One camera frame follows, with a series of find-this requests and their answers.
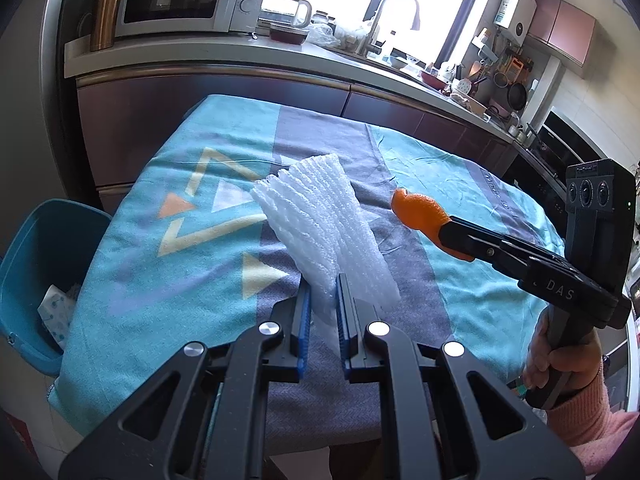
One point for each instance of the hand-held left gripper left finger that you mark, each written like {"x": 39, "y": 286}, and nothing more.
{"x": 303, "y": 332}

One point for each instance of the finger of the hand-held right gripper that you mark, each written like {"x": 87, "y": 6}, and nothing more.
{"x": 495, "y": 262}
{"x": 500, "y": 237}

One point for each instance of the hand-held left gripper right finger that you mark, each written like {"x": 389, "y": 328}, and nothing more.
{"x": 343, "y": 327}

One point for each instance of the large orange peel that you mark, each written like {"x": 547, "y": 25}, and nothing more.
{"x": 417, "y": 212}

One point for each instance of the white foam fruit net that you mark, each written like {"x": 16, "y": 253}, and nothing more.
{"x": 320, "y": 220}

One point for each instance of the blue plastic bin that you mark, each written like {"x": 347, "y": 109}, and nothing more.
{"x": 25, "y": 280}

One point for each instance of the person's right forearm pink sleeve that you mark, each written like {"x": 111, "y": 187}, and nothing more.
{"x": 595, "y": 430}

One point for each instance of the person's right hand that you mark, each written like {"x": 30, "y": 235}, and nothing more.
{"x": 545, "y": 355}

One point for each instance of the black built-in oven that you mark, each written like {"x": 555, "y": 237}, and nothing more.
{"x": 555, "y": 142}

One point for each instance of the blue grey patterned tablecloth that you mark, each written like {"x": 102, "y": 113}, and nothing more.
{"x": 175, "y": 285}

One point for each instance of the hanging black frying pan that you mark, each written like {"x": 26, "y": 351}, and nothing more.
{"x": 518, "y": 96}

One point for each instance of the red bowl by sink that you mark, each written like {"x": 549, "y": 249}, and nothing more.
{"x": 432, "y": 77}

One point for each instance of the steel kitchen faucet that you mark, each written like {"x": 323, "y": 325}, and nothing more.
{"x": 372, "y": 25}

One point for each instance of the clear plastic bag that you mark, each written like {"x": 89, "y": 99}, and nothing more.
{"x": 330, "y": 35}

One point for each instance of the brown kitchen counter cabinet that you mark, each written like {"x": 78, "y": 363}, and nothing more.
{"x": 145, "y": 110}

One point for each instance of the dark red bowl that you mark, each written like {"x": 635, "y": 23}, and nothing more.
{"x": 289, "y": 33}

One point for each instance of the glass kettle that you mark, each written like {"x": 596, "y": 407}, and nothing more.
{"x": 285, "y": 5}

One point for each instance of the copper metal tumbler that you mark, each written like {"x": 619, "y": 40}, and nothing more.
{"x": 107, "y": 12}

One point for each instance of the pink wall cabinet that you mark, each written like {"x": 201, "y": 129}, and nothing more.
{"x": 565, "y": 25}

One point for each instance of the white wall water heater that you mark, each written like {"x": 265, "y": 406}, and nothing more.
{"x": 515, "y": 10}

